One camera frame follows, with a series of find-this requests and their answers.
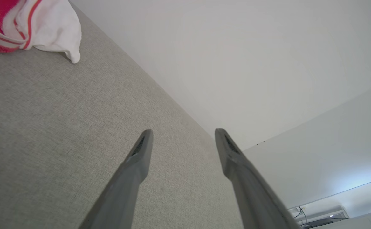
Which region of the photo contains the red and white shirt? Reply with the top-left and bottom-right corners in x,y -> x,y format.
0,0 -> 82,64

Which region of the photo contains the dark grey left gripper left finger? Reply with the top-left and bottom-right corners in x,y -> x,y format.
79,129 -> 154,229

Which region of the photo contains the grey fabric sofa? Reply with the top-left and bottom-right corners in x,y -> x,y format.
0,0 -> 245,229

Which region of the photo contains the thin black tray cable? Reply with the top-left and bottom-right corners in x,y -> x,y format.
294,207 -> 309,228

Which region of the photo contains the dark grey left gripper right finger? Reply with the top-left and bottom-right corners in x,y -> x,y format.
215,128 -> 301,229

